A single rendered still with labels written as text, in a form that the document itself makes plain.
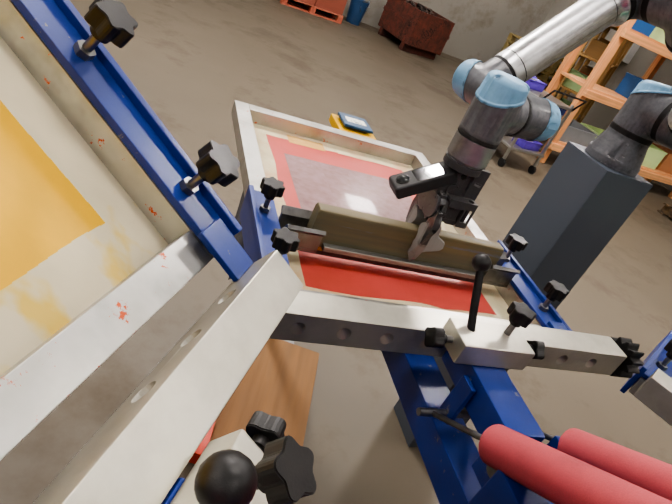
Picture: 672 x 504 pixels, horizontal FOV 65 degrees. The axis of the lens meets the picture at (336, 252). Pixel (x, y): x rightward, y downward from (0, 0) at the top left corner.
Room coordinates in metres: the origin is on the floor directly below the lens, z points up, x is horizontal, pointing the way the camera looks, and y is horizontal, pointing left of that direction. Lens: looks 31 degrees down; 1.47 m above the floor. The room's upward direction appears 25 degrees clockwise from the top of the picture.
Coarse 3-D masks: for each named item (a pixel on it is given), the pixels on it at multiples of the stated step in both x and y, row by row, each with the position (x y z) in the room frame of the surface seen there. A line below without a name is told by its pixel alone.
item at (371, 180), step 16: (352, 160) 1.36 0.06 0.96; (352, 176) 1.25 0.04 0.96; (368, 176) 1.30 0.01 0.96; (384, 176) 1.35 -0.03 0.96; (368, 192) 1.20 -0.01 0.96; (384, 192) 1.25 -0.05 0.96; (368, 208) 1.12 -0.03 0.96; (384, 208) 1.16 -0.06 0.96; (400, 208) 1.20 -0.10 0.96; (400, 272) 0.91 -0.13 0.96; (416, 272) 0.93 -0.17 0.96; (416, 288) 0.87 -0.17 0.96; (432, 288) 0.90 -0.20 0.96; (448, 288) 0.93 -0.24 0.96; (464, 288) 0.96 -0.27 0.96; (432, 304) 0.85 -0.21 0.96; (448, 304) 0.87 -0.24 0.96; (464, 304) 0.90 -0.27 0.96; (480, 304) 0.92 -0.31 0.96
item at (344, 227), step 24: (312, 216) 0.82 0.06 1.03; (336, 216) 0.82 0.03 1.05; (360, 216) 0.84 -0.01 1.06; (336, 240) 0.83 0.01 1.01; (360, 240) 0.85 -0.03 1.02; (384, 240) 0.87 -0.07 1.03; (408, 240) 0.89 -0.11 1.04; (456, 240) 0.93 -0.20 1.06; (480, 240) 0.97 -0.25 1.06; (456, 264) 0.94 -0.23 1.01
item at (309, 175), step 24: (288, 144) 1.27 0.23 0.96; (288, 168) 1.14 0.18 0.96; (312, 168) 1.19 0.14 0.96; (336, 168) 1.26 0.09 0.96; (288, 192) 1.02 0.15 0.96; (312, 192) 1.07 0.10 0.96; (336, 192) 1.12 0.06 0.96; (312, 264) 0.80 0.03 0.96; (336, 264) 0.83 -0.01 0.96; (360, 264) 0.87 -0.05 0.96; (336, 288) 0.76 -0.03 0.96; (360, 288) 0.79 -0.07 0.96; (384, 288) 0.83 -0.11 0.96
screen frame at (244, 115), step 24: (240, 120) 1.20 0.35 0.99; (264, 120) 1.32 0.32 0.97; (288, 120) 1.34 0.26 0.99; (240, 144) 1.09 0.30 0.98; (336, 144) 1.41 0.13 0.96; (360, 144) 1.44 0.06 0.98; (384, 144) 1.49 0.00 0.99; (240, 168) 1.03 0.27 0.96; (504, 288) 1.00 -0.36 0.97; (456, 312) 0.80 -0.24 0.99
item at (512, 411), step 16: (448, 368) 0.63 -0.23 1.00; (464, 368) 0.61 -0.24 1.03; (480, 368) 0.60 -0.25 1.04; (496, 368) 0.62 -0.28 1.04; (480, 384) 0.57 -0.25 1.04; (496, 384) 0.58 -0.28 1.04; (512, 384) 0.60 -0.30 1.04; (480, 400) 0.56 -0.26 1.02; (496, 400) 0.55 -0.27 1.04; (512, 400) 0.56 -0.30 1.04; (480, 416) 0.54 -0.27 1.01; (496, 416) 0.53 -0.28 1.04; (512, 416) 0.53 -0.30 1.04; (528, 416) 0.55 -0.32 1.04; (480, 432) 0.53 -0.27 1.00; (528, 432) 0.52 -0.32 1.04
